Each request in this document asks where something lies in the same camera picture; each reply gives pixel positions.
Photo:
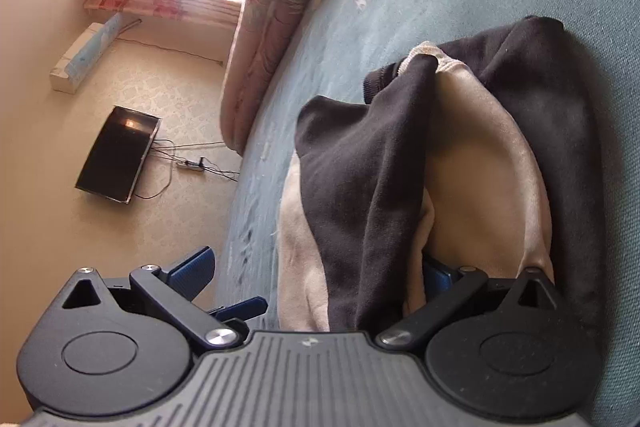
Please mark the folded floral quilt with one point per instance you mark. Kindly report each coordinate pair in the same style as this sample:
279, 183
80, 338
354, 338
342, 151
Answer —
280, 7

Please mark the black flat television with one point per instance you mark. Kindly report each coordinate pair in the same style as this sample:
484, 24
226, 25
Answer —
117, 154

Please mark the white power strip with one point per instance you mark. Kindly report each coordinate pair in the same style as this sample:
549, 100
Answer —
190, 164

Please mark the cream and black sweatshirt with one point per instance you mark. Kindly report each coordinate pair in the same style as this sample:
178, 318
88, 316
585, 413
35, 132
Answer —
380, 167

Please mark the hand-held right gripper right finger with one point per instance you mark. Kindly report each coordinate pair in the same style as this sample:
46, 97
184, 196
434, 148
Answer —
440, 279

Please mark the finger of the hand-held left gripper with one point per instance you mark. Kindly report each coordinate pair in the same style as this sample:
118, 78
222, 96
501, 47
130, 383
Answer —
245, 307

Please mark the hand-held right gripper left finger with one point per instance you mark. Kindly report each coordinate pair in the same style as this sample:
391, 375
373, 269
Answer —
192, 269

